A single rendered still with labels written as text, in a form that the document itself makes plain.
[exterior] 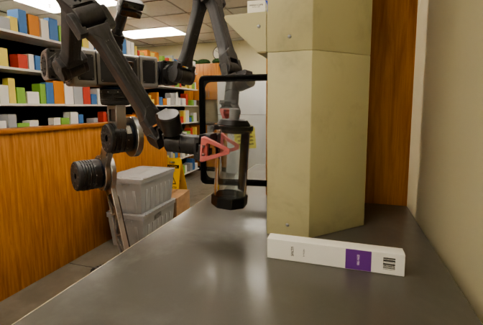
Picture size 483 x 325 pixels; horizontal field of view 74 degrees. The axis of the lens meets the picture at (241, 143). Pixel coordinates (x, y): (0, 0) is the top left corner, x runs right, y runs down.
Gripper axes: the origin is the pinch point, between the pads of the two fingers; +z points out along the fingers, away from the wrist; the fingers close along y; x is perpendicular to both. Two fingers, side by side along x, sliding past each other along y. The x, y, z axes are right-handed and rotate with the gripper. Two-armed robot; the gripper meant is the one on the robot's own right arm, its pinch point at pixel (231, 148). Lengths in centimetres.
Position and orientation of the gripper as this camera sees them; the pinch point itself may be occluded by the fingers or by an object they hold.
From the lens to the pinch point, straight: 88.0
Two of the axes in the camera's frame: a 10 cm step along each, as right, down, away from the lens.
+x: -0.6, 9.9, 1.4
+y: 2.8, -1.2, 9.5
